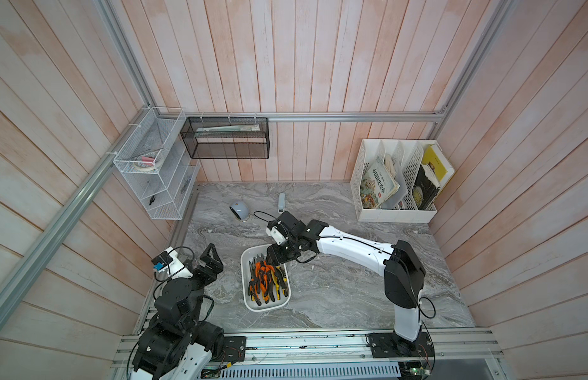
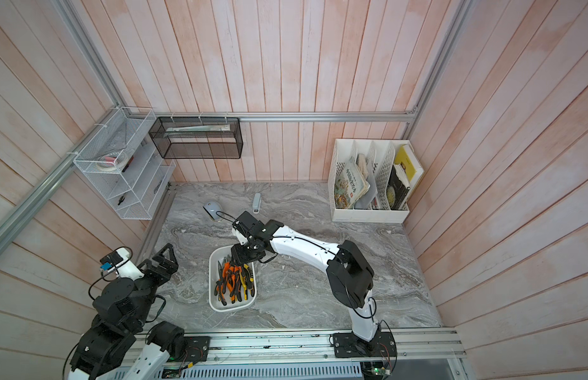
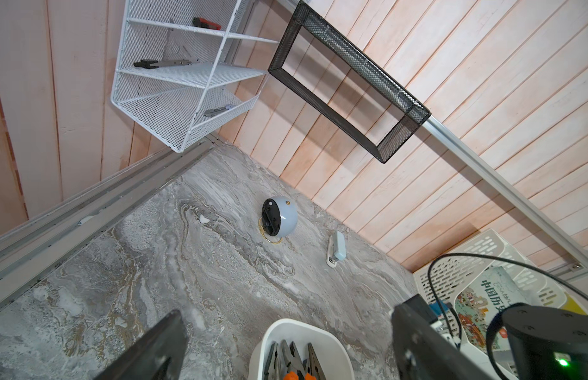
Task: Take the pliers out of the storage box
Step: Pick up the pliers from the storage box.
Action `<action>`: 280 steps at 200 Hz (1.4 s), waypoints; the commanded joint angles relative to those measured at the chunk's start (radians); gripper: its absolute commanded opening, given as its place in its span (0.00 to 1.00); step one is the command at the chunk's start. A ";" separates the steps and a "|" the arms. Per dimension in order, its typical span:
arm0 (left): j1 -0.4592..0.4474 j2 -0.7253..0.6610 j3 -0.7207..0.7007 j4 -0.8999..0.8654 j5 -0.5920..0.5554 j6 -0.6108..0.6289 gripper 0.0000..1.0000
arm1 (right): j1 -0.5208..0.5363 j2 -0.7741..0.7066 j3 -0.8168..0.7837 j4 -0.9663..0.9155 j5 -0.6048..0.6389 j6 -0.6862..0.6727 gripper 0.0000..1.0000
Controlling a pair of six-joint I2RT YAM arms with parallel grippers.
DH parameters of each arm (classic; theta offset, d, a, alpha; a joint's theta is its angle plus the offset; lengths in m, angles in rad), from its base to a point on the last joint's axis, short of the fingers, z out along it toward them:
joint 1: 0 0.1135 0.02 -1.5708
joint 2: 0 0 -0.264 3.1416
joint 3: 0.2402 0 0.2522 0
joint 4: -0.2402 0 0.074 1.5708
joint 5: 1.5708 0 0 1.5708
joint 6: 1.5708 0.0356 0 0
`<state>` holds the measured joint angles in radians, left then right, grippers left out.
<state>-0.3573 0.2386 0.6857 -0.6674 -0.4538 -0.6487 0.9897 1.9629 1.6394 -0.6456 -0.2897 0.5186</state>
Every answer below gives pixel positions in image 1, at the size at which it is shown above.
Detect orange black pliers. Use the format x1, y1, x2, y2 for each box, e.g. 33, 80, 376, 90
247, 258, 278, 307

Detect white plastic storage box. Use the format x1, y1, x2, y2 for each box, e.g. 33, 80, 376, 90
240, 245, 292, 313

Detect yellow black pliers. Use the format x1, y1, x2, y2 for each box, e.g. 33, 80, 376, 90
274, 266, 289, 297

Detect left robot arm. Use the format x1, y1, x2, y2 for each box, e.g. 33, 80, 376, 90
126, 243, 224, 379

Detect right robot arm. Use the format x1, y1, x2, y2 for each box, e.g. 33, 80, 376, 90
266, 212, 426, 343

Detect light blue round clock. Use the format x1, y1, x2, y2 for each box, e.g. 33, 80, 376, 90
229, 201, 250, 222

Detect illustrated history book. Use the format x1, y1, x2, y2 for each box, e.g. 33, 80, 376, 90
360, 159, 400, 209

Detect white file organizer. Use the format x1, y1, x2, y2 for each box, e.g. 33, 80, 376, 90
350, 139, 441, 223

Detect tape roll on shelf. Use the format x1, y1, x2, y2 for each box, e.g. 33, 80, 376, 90
132, 151, 164, 173

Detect black book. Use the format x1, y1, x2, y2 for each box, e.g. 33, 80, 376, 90
412, 164, 441, 211

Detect yellow book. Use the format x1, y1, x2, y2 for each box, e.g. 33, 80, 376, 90
422, 144, 455, 188

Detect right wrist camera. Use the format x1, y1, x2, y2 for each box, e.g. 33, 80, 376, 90
266, 222, 289, 245

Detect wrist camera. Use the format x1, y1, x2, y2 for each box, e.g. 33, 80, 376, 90
266, 222, 289, 245
152, 247, 185, 281

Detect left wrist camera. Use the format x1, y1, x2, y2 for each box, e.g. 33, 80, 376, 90
152, 247, 185, 281

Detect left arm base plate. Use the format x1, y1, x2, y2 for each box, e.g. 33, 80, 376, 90
211, 336, 247, 363

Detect white wire wall shelf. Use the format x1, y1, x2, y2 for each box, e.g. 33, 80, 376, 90
114, 107, 201, 220

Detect black mesh wall basket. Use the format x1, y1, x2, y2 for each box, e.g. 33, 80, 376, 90
180, 117, 270, 160

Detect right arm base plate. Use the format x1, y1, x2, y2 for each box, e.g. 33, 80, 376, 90
367, 331, 435, 359

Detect aluminium front rail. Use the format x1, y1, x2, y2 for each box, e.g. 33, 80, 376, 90
110, 326, 506, 380

